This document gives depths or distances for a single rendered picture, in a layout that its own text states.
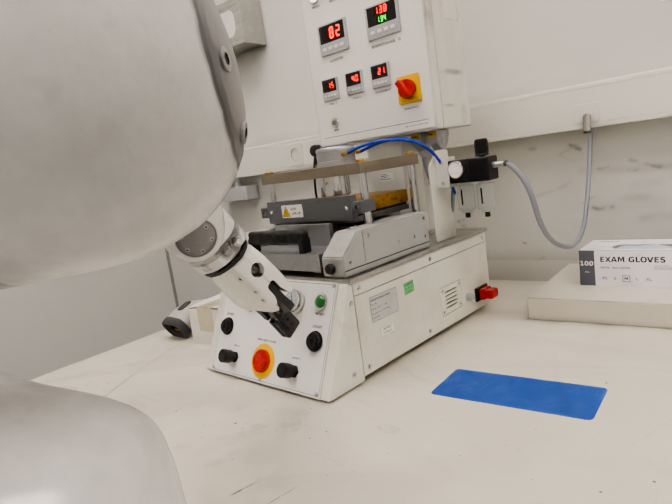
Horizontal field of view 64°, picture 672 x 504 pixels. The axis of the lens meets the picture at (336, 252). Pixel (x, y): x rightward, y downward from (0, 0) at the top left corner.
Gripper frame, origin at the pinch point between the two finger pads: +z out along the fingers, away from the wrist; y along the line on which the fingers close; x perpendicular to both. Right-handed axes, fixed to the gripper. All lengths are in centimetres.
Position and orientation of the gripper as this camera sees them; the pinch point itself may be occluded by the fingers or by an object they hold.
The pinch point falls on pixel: (284, 322)
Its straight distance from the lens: 83.7
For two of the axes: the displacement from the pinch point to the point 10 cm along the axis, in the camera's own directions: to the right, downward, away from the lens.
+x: -4.7, 7.4, -4.9
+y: -7.3, -0.1, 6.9
